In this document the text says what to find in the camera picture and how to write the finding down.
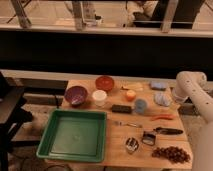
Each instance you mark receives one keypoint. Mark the white round container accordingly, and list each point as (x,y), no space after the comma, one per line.
(99,97)

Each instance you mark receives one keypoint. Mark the metal fork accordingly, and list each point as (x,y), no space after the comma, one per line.
(127,124)

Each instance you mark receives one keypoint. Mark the square metal cookie cutter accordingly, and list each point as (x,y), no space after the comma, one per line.
(149,138)

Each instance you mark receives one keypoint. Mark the orange carrot toy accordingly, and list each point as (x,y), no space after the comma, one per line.
(162,116)

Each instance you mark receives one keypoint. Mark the red bowl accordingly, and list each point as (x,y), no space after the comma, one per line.
(105,83)

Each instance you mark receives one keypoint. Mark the black chair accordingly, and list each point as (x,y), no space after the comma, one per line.
(12,117)

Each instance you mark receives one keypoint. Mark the orange round fruit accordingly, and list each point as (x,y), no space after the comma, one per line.
(130,95)

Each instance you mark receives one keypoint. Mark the purple bowl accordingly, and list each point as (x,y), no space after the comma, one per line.
(76,95)

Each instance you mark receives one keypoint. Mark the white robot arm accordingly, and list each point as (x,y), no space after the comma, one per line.
(190,85)

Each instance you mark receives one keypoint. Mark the black rectangular block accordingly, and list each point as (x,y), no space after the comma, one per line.
(121,109)

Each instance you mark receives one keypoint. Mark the blue sponge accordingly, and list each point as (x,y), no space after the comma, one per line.
(158,86)

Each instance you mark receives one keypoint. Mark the green plastic tray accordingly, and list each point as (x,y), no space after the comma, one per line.
(74,135)

